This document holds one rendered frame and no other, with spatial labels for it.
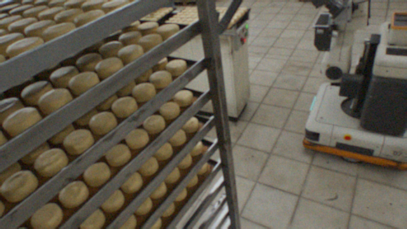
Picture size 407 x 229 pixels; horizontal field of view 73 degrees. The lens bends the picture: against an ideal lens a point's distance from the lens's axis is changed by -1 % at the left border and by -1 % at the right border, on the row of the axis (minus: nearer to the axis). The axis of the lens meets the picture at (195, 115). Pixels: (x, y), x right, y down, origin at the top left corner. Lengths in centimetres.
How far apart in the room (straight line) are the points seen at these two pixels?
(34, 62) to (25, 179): 19
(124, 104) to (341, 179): 180
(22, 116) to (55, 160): 9
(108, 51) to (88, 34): 16
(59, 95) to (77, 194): 19
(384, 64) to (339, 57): 29
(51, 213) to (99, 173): 10
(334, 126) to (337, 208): 53
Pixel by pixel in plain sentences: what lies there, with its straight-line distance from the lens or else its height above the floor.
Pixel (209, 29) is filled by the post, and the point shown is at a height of 141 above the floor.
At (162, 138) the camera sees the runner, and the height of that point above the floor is 123.
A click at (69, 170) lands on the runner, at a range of 49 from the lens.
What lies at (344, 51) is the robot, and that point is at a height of 76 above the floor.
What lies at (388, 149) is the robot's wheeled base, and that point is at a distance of 214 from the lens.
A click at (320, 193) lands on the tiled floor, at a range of 206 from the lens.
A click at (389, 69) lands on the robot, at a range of 185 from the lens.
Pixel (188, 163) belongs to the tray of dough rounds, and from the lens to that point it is 79.
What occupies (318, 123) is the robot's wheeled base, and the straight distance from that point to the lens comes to 212.
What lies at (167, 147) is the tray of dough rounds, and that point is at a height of 115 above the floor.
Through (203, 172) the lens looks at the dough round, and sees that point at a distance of 89.
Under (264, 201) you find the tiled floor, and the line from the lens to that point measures 198.
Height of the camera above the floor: 163
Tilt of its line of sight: 37 degrees down
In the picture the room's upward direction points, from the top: 12 degrees counter-clockwise
